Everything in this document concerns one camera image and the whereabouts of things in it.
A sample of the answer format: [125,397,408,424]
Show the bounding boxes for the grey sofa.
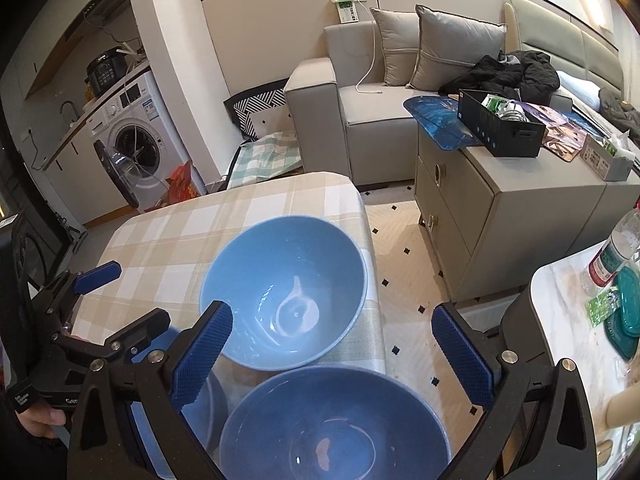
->
[284,0,626,186]

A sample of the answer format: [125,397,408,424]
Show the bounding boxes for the blue bowl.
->
[218,365,453,480]
[199,215,369,373]
[127,325,231,480]

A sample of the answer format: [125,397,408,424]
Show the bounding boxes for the green plaid cloth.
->
[227,130,303,188]

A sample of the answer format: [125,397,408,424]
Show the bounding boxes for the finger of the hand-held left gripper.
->
[32,260,122,321]
[52,308,172,358]

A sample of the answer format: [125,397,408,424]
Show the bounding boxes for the printed poster sheets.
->
[515,100,608,163]

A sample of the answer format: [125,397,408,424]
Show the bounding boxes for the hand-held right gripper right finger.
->
[427,302,598,480]

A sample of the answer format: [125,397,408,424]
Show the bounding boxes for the white marble table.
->
[530,240,640,461]

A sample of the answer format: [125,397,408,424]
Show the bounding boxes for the beige rounded object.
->
[602,380,640,431]

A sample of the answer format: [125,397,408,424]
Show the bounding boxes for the black white patterned cushion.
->
[223,87,291,141]

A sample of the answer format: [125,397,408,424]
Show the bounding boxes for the white charging cable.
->
[355,0,386,96]

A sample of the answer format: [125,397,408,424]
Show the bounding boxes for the green snack wrapper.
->
[585,285,623,328]

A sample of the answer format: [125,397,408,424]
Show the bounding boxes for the person's left hand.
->
[19,406,67,439]

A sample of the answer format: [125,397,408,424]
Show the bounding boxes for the grey drawer cabinet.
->
[414,127,640,301]

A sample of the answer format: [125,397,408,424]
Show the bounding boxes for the teal plastic lid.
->
[602,305,640,361]
[614,266,640,336]

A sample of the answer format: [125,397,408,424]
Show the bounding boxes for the green white wall packet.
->
[330,0,362,25]

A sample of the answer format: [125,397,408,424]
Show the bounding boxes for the black storage box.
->
[457,89,547,158]

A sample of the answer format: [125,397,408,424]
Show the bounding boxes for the black jacket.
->
[439,50,561,106]

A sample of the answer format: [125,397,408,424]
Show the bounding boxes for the kitchen counter cabinet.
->
[42,105,131,226]

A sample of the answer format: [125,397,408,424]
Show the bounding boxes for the grey cushion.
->
[370,7,426,86]
[406,4,508,93]

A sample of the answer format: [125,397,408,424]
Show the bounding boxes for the dark olive garment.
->
[597,87,640,133]

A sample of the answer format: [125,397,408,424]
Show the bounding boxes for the red gift bag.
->
[160,160,207,211]

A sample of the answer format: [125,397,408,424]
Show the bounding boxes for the grey tissue box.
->
[580,130,640,182]

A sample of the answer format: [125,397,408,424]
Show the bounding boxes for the white washing machine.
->
[87,67,206,213]

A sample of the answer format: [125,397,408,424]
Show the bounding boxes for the clear plastic water bottle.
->
[587,200,640,298]

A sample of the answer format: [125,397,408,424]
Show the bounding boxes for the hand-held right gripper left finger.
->
[67,300,234,480]

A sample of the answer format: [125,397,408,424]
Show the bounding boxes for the black pressure cooker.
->
[86,47,132,96]

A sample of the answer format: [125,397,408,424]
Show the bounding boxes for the upper kitchen cabinet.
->
[22,0,128,101]

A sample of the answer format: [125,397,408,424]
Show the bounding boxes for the beige diamond print pillow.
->
[245,107,296,141]

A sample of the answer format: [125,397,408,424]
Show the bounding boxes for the blue printed mat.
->
[402,95,483,152]

